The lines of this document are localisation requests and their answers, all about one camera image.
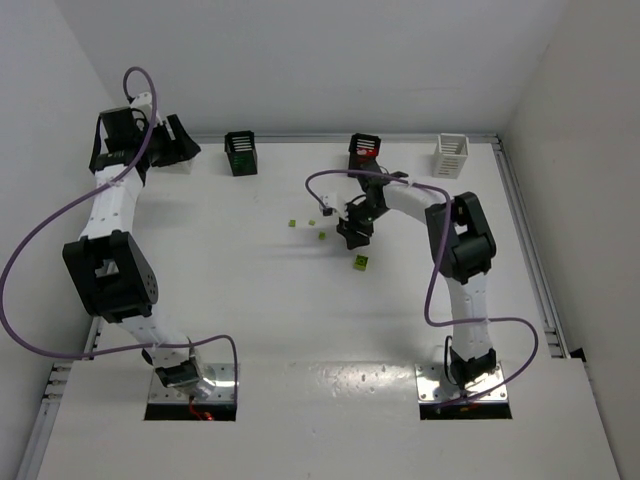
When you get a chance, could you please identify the white bin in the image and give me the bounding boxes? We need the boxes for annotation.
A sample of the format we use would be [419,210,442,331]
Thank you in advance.
[159,159,194,175]
[432,133,469,179]

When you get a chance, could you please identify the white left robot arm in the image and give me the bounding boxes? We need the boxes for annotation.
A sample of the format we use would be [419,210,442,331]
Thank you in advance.
[62,99,203,394]

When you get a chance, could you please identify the white bin far right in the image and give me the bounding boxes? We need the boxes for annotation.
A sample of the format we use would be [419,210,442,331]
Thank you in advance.
[432,133,469,179]

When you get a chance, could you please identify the lime lego brick mid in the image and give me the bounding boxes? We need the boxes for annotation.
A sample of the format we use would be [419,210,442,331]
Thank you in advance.
[353,255,369,271]

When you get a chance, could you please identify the black bin right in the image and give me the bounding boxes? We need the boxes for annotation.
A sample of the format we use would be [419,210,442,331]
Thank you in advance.
[348,133,381,170]

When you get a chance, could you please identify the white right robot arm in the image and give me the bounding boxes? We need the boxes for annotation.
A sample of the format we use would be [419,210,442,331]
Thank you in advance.
[322,170,497,389]

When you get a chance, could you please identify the black bin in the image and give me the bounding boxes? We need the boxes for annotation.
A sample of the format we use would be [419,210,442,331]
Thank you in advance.
[348,133,381,170]
[224,130,258,177]

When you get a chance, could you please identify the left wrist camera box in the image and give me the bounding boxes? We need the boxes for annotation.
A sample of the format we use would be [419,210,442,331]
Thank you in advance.
[130,91,161,126]

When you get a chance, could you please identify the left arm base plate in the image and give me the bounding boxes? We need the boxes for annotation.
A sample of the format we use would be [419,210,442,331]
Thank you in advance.
[147,363,236,405]

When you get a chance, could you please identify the black bin left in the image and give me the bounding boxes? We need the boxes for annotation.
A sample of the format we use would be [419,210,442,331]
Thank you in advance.
[224,130,258,177]

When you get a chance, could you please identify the white bin far left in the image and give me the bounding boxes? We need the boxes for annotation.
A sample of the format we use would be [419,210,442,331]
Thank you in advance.
[159,159,194,175]

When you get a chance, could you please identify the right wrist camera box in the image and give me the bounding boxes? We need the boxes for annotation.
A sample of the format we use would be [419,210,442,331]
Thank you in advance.
[320,192,347,219]

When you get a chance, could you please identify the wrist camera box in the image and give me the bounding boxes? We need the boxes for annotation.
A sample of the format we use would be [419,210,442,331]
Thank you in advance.
[320,192,347,219]
[130,91,161,126]

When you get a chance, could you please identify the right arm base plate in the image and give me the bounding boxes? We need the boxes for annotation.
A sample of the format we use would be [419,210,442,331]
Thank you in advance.
[414,361,511,404]

